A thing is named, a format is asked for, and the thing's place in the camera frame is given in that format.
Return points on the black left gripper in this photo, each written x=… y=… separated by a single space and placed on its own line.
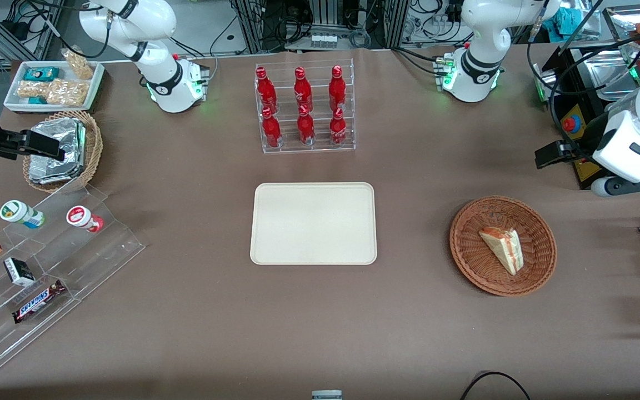
x=588 y=137

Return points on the triangular sandwich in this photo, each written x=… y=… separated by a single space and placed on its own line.
x=506 y=250

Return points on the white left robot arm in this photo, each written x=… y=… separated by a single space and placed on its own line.
x=478 y=66

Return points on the white rectangular snack tray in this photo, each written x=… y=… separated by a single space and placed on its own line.
x=11 y=100

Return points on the light tan wicker basket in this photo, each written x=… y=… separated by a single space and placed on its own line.
x=93 y=147

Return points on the brown round wicker basket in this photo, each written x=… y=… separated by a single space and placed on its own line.
x=475 y=261

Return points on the cream rectangular tray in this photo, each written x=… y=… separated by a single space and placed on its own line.
x=313 y=225

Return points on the aluminium foil container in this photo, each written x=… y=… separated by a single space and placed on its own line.
x=61 y=136

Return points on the small teal snack box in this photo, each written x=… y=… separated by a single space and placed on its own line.
x=38 y=100

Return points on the clear popcorn snack bag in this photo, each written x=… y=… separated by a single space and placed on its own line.
x=79 y=64
x=32 y=89
x=67 y=93

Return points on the green lid yogurt cup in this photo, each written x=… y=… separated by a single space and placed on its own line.
x=17 y=212

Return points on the large teal snack box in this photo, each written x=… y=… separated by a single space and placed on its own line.
x=41 y=74

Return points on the red lid yogurt cup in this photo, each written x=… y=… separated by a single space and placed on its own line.
x=81 y=216

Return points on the small black white carton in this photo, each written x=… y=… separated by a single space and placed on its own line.
x=19 y=272

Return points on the clear acrylic stepped shelf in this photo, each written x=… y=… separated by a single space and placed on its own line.
x=103 y=247

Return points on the teal plastic bag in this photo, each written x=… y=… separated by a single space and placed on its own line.
x=564 y=21

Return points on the Snickers chocolate bar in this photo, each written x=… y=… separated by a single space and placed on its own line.
x=38 y=301

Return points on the red cola bottle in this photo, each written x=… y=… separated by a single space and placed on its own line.
x=337 y=89
x=301 y=90
x=271 y=131
x=338 y=129
x=265 y=90
x=305 y=129

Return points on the clear acrylic bottle rack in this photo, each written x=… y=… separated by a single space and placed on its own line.
x=320 y=145

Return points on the white power strip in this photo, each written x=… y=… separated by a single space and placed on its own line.
x=324 y=41

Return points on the grey device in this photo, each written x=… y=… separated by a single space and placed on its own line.
x=326 y=395

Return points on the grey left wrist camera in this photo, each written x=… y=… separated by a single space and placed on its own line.
x=606 y=187

